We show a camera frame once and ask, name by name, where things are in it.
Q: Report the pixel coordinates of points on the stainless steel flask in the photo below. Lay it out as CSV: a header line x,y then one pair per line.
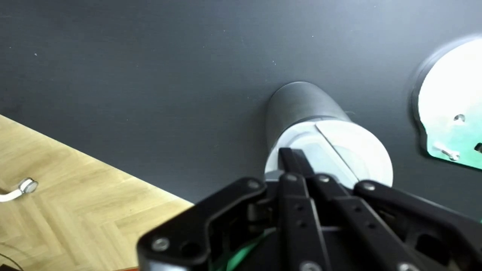
x,y
321,135

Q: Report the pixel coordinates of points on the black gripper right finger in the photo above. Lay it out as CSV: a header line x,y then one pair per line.
x,y
401,225

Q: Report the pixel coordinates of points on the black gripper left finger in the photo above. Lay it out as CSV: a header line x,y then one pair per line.
x,y
242,219

